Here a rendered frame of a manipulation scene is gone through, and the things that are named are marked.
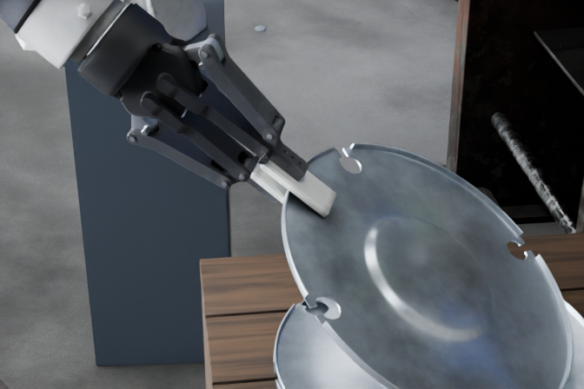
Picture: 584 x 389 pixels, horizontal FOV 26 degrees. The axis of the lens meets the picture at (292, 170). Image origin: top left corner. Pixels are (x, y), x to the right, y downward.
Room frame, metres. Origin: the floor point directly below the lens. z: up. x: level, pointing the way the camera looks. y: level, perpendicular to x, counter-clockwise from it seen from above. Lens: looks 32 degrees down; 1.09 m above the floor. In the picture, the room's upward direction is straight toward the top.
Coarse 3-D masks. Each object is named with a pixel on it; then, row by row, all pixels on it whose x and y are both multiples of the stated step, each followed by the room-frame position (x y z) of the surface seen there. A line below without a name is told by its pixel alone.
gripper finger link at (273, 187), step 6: (258, 168) 0.90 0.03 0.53; (252, 174) 0.90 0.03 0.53; (258, 174) 0.90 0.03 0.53; (264, 174) 0.90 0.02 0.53; (258, 180) 0.90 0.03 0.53; (264, 180) 0.90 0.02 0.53; (270, 180) 0.90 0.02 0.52; (264, 186) 0.89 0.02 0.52; (270, 186) 0.89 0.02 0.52; (276, 186) 0.90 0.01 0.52; (282, 186) 0.90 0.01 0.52; (270, 192) 0.89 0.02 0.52; (276, 192) 0.89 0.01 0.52; (282, 192) 0.89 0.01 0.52; (276, 198) 0.89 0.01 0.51; (282, 198) 0.89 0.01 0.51
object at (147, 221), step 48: (96, 96) 1.28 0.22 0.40; (96, 144) 1.28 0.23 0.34; (96, 192) 1.28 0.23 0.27; (144, 192) 1.28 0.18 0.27; (192, 192) 1.28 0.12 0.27; (96, 240) 1.28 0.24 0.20; (144, 240) 1.28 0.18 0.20; (192, 240) 1.28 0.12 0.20; (96, 288) 1.28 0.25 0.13; (144, 288) 1.28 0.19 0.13; (192, 288) 1.28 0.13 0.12; (96, 336) 1.28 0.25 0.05; (144, 336) 1.28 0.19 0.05; (192, 336) 1.28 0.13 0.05
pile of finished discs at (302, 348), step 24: (288, 312) 0.92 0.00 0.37; (312, 312) 0.94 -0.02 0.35; (336, 312) 0.93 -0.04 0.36; (576, 312) 0.92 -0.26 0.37; (288, 336) 0.89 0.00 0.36; (312, 336) 0.89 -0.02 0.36; (576, 336) 0.89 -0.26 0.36; (288, 360) 0.86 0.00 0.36; (312, 360) 0.86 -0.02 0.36; (336, 360) 0.86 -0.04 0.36; (576, 360) 0.86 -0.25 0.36; (288, 384) 0.83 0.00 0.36; (312, 384) 0.83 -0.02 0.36; (336, 384) 0.83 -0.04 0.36; (360, 384) 0.83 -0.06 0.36; (576, 384) 0.83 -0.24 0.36
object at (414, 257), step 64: (384, 192) 0.95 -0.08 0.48; (448, 192) 0.99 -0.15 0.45; (320, 256) 0.84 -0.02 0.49; (384, 256) 0.86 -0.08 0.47; (448, 256) 0.90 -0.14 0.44; (512, 256) 0.95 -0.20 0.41; (320, 320) 0.77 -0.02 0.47; (384, 320) 0.80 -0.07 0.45; (448, 320) 0.83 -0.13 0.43; (512, 320) 0.87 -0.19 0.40; (384, 384) 0.74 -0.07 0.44; (448, 384) 0.77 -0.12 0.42; (512, 384) 0.80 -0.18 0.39
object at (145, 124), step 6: (132, 120) 0.93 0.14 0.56; (138, 120) 0.93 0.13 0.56; (144, 120) 0.93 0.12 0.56; (150, 120) 0.94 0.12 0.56; (156, 120) 0.94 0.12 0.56; (132, 126) 0.94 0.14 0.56; (138, 126) 0.93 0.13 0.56; (144, 126) 0.93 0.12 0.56; (150, 126) 0.93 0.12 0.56; (156, 126) 0.94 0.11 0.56; (144, 132) 0.92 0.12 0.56
